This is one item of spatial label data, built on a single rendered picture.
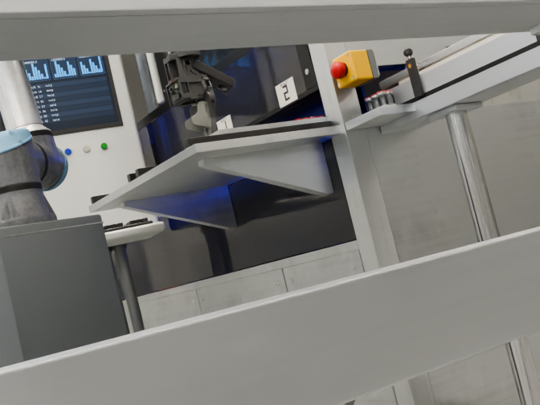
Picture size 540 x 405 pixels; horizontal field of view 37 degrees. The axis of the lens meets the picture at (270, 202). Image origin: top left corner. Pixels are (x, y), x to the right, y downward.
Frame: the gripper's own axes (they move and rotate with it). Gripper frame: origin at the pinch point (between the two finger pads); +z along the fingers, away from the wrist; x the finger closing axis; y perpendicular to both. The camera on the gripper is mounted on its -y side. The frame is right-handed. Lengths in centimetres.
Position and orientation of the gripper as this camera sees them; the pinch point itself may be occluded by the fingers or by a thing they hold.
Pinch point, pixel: (212, 135)
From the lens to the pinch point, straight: 188.0
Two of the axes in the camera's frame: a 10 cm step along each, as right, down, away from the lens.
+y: -8.2, 1.6, -5.4
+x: 5.1, -1.9, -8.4
